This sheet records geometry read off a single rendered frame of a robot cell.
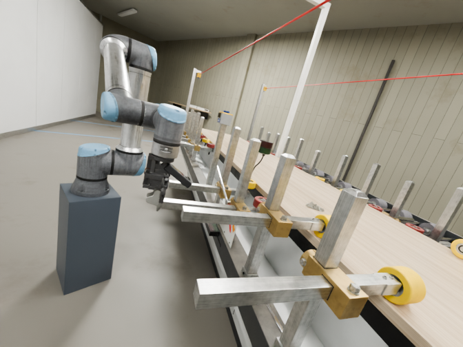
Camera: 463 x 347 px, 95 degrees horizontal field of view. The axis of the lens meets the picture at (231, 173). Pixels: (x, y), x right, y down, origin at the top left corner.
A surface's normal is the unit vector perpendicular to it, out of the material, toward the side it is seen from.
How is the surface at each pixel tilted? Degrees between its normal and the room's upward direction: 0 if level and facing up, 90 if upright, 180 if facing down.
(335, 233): 90
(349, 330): 90
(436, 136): 90
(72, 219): 90
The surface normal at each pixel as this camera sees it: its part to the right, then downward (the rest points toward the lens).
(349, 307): 0.29, 0.33
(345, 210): -0.92, -0.15
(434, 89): -0.67, 0.03
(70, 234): 0.69, 0.36
